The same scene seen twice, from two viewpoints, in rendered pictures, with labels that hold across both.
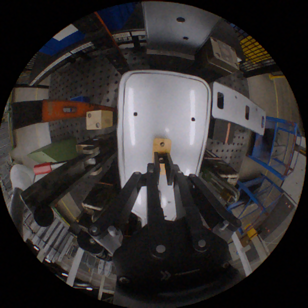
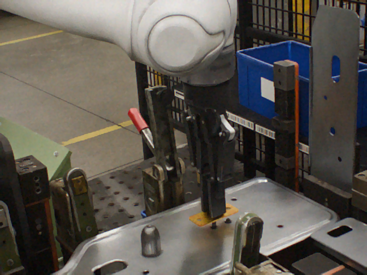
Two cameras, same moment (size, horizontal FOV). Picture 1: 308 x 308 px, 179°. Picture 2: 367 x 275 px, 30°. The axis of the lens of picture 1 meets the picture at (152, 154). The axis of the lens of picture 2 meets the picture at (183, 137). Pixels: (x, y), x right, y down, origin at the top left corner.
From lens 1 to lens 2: 116 cm
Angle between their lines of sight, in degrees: 80
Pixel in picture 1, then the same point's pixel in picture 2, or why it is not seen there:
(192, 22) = (339, 133)
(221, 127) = (319, 262)
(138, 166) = (179, 222)
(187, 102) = (290, 215)
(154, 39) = (315, 157)
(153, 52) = (311, 179)
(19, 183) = not seen: outside the picture
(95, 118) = not seen: hidden behind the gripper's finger
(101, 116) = not seen: hidden behind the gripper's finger
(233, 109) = (358, 245)
